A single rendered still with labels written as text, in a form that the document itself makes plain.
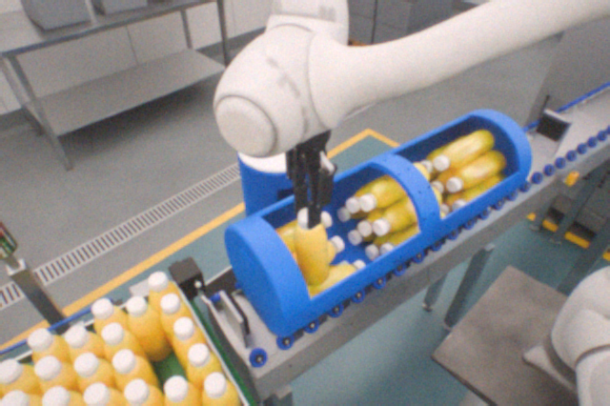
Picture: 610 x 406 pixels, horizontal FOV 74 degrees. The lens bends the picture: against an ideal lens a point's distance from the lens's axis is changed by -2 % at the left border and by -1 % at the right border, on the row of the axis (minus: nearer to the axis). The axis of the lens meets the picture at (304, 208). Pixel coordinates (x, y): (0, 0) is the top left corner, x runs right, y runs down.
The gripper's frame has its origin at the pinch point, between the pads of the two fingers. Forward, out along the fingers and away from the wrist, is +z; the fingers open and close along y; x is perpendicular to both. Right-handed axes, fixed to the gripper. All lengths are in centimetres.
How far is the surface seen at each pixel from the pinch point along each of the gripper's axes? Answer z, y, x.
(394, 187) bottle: 12.5, 3.9, -29.8
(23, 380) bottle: 24, 12, 59
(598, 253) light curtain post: 75, -29, -130
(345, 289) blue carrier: 20.8, -8.8, -4.3
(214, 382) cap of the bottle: 20.8, -11.1, 28.9
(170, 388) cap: 20.8, -7.3, 36.1
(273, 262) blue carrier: 9.4, -1.1, 9.2
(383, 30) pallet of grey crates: 97, 245, -270
